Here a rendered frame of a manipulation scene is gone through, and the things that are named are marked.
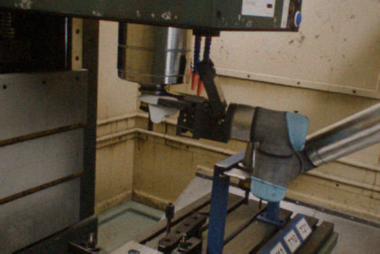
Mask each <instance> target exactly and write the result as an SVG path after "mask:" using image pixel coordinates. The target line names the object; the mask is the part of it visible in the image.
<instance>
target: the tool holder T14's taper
mask: <svg viewBox="0 0 380 254"><path fill-rule="evenodd" d="M257 147H258V142H252V141H248V142H247V144H246V152H245V154H244V159H243V162H242V165H243V166H246V167H248V168H254V163H255V158H256V154H257Z"/></svg>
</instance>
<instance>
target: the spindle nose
mask: <svg viewBox="0 0 380 254"><path fill-rule="evenodd" d="M192 39H193V30H187V29H175V28H168V27H161V26H148V25H141V24H128V23H122V22H119V23H118V46H117V76H118V77H119V78H120V79H122V80H125V81H130V82H134V83H139V84H151V85H178V84H185V83H187V81H188V79H189V74H190V65H191V48H192Z"/></svg>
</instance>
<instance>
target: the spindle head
mask: <svg viewBox="0 0 380 254"><path fill-rule="evenodd" d="M242 6H243V0H0V10H5V11H12V12H24V13H31V14H44V15H51V16H64V17H70V18H83V19H90V20H103V21H109V22H122V23H128V24H141V25H148V26H161V27H168V28H175V29H187V30H194V31H207V32H280V33H285V32H292V26H291V28H290V29H288V27H287V25H286V28H281V23H282V13H283V7H284V0H275V4H274V11H273V17H272V16H256V15H248V14H242Z"/></svg>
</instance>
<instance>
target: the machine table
mask: <svg viewBox="0 0 380 254"><path fill-rule="evenodd" d="M210 199H211V192H210V193H208V194H206V195H204V196H202V197H201V198H198V199H197V200H195V201H194V202H192V203H190V204H188V205H187V206H186V207H184V208H182V209H181V210H179V211H177V212H175V213H174V217H173V218H172V219H171V229H170V230H173V229H174V228H176V227H177V226H178V225H180V224H181V223H182V222H183V221H185V220H186V219H187V218H188V217H189V216H191V215H192V212H191V210H192V209H193V210H194V213H209V212H210ZM244 201H245V197H244V196H240V195H237V194H231V193H228V199H227V208H228V209H227V218H226V225H225V237H224V245H223V254H261V253H262V252H263V251H264V250H265V249H266V248H267V247H268V245H269V244H270V243H271V242H272V241H273V240H274V239H275V238H276V237H277V236H279V235H280V234H281V233H282V232H281V231H280V230H283V231H284V230H285V229H286V228H287V227H288V226H289V225H290V224H291V223H292V222H293V221H294V220H295V219H296V218H297V217H298V216H299V215H300V213H297V214H296V215H295V216H294V217H293V218H290V216H291V215H292V214H293V212H292V211H289V210H287V209H285V208H280V211H279V214H281V215H278V217H279V218H281V219H285V220H287V223H286V224H285V225H284V226H283V227H282V228H280V227H278V226H275V225H271V224H268V223H265V222H263V221H259V220H257V216H258V215H260V214H261V213H264V214H267V203H264V202H262V207H261V210H260V209H259V201H258V200H253V199H251V198H250V199H249V200H248V205H246V206H244ZM208 203H209V204H208ZM235 209H236V211H235ZM196 211H197V212H196ZM202 211H203V212H202ZM185 214H186V215H185ZM183 215H184V216H183ZM284 215H285V216H284ZM187 216H188V217H187ZM184 217H187V218H185V219H184ZM305 217H306V219H307V220H308V222H309V225H310V226H311V228H312V234H311V236H310V237H309V238H308V239H307V240H306V241H305V242H304V243H303V245H302V246H301V247H300V248H299V250H298V251H297V252H296V253H295V254H331V251H332V250H333V249H334V247H335V246H336V244H337V239H338V235H339V234H338V233H337V232H334V231H333V229H334V223H331V222H329V221H325V220H324V221H323V222H322V223H321V224H320V225H319V226H316V224H317V223H318V220H319V219H318V218H315V217H311V216H307V215H305ZM290 220H291V221H290ZM289 221H290V222H289ZM179 222H180V223H179ZM174 224H175V225H174ZM260 224H261V225H260ZM323 225H324V226H323ZM174 226H175V227H174ZM166 230H167V218H165V219H162V220H161V221H159V222H157V223H156V224H154V225H152V226H151V227H149V228H147V229H146V230H145V231H143V232H141V233H139V234H137V235H135V236H133V237H131V238H129V239H128V240H126V241H125V242H123V243H121V244H120V245H118V246H116V247H115V248H113V249H111V250H110V251H108V252H107V253H108V254H109V253H112V252H113V251H115V250H116V249H118V248H120V247H122V246H124V245H125V244H127V242H130V241H131V240H132V241H134V242H137V243H139V244H142V245H144V246H146V247H149V248H151V249H154V250H156V251H157V248H158V241H159V240H160V239H162V238H163V237H164V236H165V235H166V234H167V231H166ZM204 230H205V231H204ZM165 231H166V232H165ZM260 231H261V232H260ZM152 233H153V234H152ZM207 234H208V221H206V223H205V224H204V225H203V234H202V237H201V238H200V240H203V243H202V254H206V249H207ZM157 235H158V236H157ZM155 236H156V237H155ZM136 238H137V239H136ZM141 238H142V239H141ZM143 238H144V239H143ZM152 240H153V241H152ZM146 242H147V244H145V243H146Z"/></svg>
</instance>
